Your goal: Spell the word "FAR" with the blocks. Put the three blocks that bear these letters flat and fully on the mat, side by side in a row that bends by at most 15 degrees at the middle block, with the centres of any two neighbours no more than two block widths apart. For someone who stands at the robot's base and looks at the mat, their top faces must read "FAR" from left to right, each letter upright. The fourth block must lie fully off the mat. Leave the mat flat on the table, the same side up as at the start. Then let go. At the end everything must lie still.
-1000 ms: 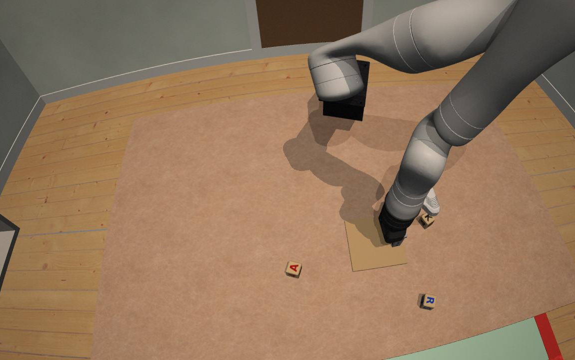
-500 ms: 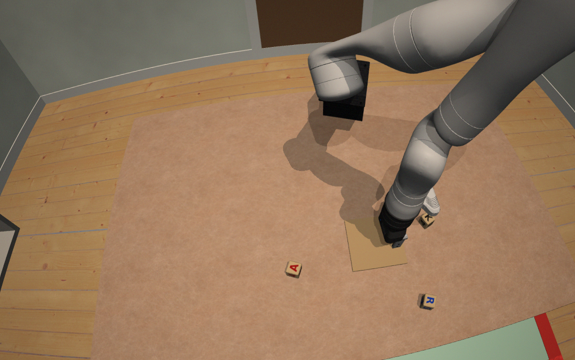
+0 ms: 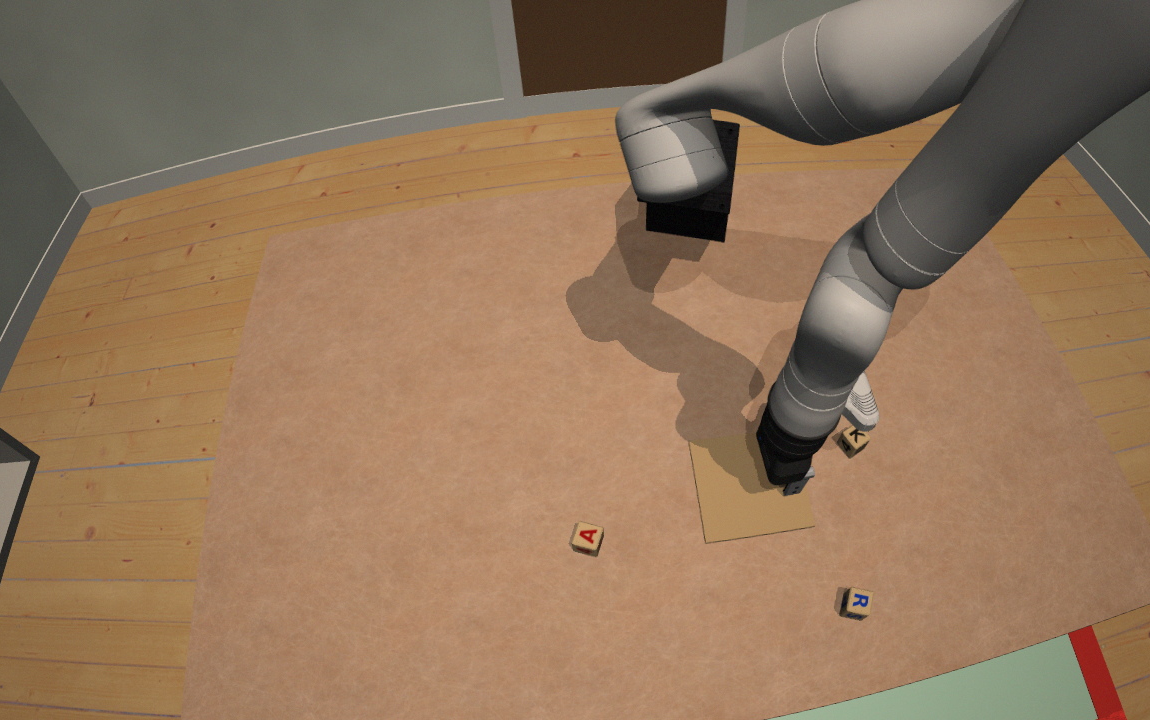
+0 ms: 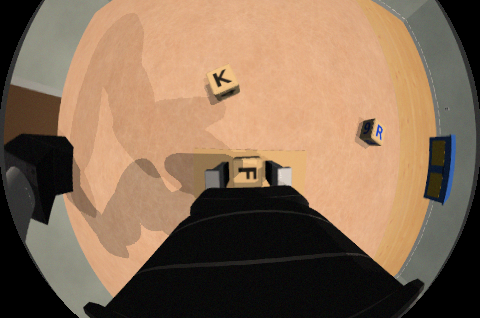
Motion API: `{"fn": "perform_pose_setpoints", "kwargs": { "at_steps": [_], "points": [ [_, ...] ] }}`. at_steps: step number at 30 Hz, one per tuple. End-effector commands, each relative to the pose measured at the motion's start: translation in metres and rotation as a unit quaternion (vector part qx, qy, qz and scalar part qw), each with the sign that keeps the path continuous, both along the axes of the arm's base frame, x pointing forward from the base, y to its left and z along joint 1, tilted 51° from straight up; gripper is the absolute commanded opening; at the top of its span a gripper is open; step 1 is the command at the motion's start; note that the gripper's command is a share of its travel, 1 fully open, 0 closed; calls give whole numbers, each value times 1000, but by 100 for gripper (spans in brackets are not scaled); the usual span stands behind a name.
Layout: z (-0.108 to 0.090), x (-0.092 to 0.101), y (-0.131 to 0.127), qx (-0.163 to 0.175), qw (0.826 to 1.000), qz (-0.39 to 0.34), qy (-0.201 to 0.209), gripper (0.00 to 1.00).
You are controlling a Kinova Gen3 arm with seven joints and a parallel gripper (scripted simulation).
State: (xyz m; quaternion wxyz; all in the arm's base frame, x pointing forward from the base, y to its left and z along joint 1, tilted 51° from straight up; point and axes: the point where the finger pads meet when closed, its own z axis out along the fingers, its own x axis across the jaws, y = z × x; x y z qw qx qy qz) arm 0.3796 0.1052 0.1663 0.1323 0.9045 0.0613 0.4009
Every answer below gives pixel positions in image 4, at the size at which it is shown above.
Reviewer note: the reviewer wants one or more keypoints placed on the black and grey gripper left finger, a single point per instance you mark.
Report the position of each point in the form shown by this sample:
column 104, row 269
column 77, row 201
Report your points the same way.
column 217, row 177

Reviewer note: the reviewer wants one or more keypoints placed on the tan flat mat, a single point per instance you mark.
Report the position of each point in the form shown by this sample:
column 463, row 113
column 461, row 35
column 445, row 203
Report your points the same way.
column 205, row 158

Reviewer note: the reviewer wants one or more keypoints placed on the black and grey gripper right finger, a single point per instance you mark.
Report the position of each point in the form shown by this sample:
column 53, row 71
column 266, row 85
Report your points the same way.
column 277, row 175

